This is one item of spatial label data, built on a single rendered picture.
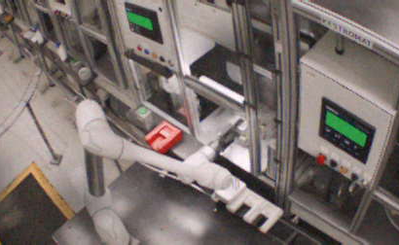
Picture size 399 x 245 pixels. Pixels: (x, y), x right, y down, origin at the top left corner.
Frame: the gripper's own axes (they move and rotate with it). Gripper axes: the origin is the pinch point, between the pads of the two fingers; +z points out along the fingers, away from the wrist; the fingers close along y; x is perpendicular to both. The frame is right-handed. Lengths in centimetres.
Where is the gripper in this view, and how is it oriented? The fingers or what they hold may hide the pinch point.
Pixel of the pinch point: (238, 126)
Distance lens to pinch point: 226.4
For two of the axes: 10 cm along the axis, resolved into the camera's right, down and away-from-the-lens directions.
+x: -7.1, -4.4, 5.5
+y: -1.4, -6.8, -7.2
